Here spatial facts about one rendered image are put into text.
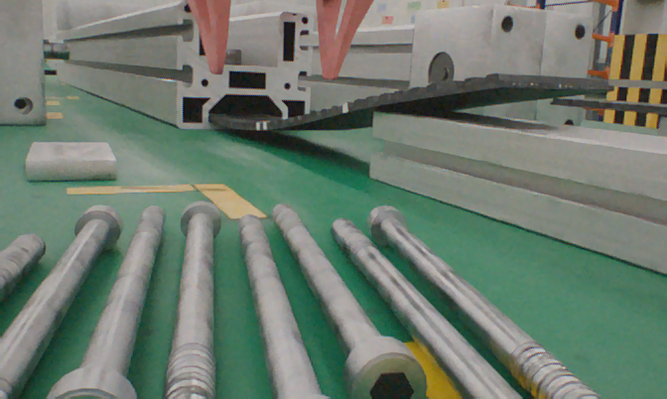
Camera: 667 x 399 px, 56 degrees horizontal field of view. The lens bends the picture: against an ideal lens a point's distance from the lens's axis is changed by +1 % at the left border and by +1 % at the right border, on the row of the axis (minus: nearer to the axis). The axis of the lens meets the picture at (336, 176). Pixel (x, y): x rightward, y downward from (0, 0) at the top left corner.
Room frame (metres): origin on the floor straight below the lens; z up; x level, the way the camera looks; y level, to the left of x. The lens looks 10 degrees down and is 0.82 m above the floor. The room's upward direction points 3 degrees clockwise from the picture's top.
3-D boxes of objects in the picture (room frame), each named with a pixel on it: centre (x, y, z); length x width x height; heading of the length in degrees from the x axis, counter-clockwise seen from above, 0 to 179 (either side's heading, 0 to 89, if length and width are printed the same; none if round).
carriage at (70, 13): (1.01, 0.39, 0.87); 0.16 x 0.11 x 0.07; 29
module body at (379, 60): (0.89, 0.10, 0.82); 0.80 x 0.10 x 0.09; 29
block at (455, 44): (0.51, -0.13, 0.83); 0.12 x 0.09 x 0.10; 119
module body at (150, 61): (0.80, 0.26, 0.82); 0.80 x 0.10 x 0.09; 29
